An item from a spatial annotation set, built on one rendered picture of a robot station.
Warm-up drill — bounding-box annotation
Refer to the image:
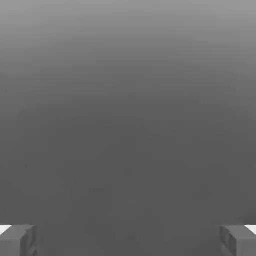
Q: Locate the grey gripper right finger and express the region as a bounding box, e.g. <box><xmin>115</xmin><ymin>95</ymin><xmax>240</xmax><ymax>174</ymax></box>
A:
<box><xmin>218</xmin><ymin>223</ymin><xmax>256</xmax><ymax>256</ymax></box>

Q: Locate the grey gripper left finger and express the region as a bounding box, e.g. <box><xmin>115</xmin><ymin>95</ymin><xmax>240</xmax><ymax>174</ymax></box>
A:
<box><xmin>0</xmin><ymin>223</ymin><xmax>38</xmax><ymax>256</ymax></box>

